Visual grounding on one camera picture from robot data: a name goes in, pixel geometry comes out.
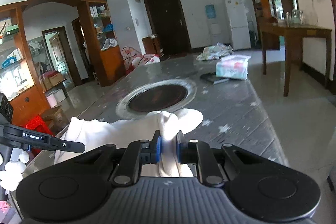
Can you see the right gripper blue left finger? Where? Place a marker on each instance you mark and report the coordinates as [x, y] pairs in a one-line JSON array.
[[129, 160]]

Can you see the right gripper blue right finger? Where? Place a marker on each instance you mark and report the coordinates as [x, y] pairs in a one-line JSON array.
[[205, 159]]

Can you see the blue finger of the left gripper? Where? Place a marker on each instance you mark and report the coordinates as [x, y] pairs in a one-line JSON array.
[[68, 146]]

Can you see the cream white garment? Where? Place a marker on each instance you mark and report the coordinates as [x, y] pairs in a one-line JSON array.
[[95, 133]]

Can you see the small wooden stool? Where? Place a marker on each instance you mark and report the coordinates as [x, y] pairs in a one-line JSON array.
[[55, 118]]

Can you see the red plastic stool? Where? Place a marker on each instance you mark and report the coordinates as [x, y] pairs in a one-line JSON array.
[[39, 125]]

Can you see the round black induction cooktop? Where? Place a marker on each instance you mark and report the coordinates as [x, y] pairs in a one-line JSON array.
[[167, 95]]

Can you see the black remote on table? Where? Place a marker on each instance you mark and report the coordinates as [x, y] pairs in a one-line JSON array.
[[213, 79]]

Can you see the polka dot play tent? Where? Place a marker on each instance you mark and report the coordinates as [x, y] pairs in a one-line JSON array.
[[133, 59]]

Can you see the tissue pack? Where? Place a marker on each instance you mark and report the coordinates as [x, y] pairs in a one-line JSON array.
[[233, 67]]

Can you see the crumpled patterned cloth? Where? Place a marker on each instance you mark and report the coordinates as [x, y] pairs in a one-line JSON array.
[[215, 52]]

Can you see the dark wooden door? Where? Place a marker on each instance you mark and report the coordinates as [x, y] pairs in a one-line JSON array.
[[168, 24]]

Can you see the wooden shelf cabinet left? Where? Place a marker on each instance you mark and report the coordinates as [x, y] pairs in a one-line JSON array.
[[101, 41]]

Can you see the water dispenser with blue bottle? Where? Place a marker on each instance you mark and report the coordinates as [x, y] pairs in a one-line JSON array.
[[214, 25]]

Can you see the white refrigerator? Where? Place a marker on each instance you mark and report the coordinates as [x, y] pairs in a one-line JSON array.
[[238, 24]]

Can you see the wooden console table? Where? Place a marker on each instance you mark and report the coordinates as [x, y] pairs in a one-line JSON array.
[[293, 36]]

